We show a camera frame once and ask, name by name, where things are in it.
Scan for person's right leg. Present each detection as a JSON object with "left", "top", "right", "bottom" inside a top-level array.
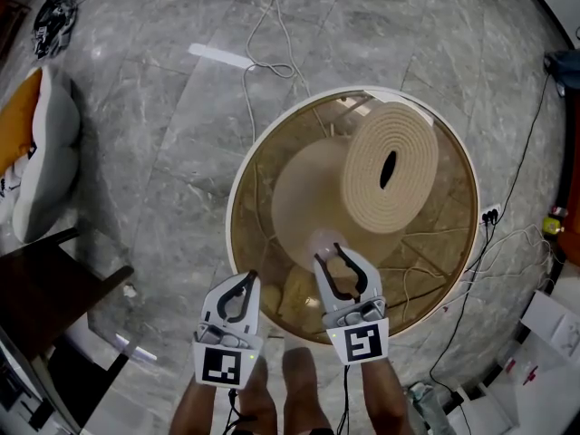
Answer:
[{"left": 281, "top": 346, "right": 334, "bottom": 435}]

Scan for tangled white cables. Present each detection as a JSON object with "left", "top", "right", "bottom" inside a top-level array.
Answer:
[{"left": 401, "top": 223, "right": 556, "bottom": 316}]

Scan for orange cushion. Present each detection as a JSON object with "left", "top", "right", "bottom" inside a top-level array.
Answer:
[{"left": 0, "top": 67, "right": 44, "bottom": 177}]

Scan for white power strip black plugs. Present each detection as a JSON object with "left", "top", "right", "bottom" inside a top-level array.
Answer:
[{"left": 479, "top": 202, "right": 504, "bottom": 227}]

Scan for round glass coffee table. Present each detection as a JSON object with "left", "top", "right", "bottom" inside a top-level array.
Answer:
[{"left": 224, "top": 85, "right": 481, "bottom": 346}]

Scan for clear plastic floor bottle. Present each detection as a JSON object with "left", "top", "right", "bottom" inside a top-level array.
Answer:
[{"left": 407, "top": 380, "right": 448, "bottom": 435}]

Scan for black side table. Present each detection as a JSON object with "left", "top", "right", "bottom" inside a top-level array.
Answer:
[{"left": 0, "top": 226, "right": 159, "bottom": 430}]

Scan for person's dark shorts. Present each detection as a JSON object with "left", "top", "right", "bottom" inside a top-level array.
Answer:
[{"left": 235, "top": 427, "right": 337, "bottom": 435}]

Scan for long black floor cable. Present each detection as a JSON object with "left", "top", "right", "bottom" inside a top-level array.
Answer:
[{"left": 429, "top": 73, "right": 553, "bottom": 396}]

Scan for white desk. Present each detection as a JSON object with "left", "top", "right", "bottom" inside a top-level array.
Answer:
[{"left": 478, "top": 287, "right": 580, "bottom": 435}]

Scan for person's leg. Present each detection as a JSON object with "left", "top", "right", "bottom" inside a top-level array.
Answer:
[
  {"left": 236, "top": 355, "right": 278, "bottom": 435},
  {"left": 281, "top": 346, "right": 334, "bottom": 435}
]

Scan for person's left forearm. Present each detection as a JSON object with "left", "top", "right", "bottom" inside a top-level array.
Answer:
[{"left": 169, "top": 378, "right": 237, "bottom": 435}]

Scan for left hand-held gripper black cable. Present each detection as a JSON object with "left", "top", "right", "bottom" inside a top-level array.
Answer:
[{"left": 224, "top": 388, "right": 247, "bottom": 435}]

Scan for person's left leg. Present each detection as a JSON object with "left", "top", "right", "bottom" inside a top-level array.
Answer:
[{"left": 236, "top": 355, "right": 278, "bottom": 435}]

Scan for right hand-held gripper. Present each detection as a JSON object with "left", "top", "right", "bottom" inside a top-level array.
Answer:
[{"left": 313, "top": 243, "right": 391, "bottom": 366}]

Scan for pile of black cables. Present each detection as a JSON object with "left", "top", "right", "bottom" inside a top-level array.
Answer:
[{"left": 31, "top": 0, "right": 92, "bottom": 61}]

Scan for white armchair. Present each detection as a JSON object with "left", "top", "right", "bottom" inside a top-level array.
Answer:
[{"left": 0, "top": 63, "right": 83, "bottom": 245}]

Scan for hand-held gripper black cable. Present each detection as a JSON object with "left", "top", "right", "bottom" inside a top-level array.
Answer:
[
  {"left": 224, "top": 388, "right": 247, "bottom": 435},
  {"left": 342, "top": 363, "right": 353, "bottom": 435}
]

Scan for right hand-held gripper black cable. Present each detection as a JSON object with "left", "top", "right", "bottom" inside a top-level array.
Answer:
[{"left": 342, "top": 363, "right": 353, "bottom": 435}]

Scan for white paper sheets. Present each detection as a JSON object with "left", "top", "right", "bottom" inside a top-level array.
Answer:
[{"left": 520, "top": 289, "right": 580, "bottom": 358}]

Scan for person's right forearm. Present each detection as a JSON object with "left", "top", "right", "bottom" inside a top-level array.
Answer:
[{"left": 359, "top": 358, "right": 416, "bottom": 435}]

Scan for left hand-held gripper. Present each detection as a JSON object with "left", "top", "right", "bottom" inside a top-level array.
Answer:
[{"left": 191, "top": 270, "right": 266, "bottom": 390}]

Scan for looped white cable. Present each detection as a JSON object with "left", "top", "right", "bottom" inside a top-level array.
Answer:
[{"left": 241, "top": 0, "right": 314, "bottom": 145}]

